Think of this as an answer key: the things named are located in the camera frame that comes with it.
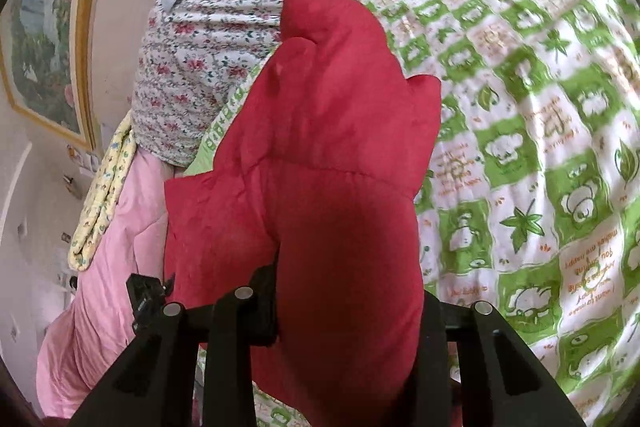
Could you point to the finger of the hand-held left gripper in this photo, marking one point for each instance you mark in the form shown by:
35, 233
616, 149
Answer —
147, 302

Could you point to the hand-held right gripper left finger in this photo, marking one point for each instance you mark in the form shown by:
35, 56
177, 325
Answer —
235, 337

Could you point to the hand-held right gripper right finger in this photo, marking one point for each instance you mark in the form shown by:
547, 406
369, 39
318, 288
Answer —
480, 357

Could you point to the red quilted jacket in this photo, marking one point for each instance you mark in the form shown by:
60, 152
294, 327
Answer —
325, 187

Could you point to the pink quilt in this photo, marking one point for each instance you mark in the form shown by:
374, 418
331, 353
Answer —
120, 257

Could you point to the yellow patterned cloth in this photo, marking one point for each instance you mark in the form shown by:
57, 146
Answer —
107, 197

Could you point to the green printed blanket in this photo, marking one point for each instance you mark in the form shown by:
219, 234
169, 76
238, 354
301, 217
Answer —
525, 107

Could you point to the floral bed sheet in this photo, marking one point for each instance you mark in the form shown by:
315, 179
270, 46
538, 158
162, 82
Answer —
215, 42

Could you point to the gold framed wall picture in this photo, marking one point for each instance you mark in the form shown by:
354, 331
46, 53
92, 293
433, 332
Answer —
50, 32

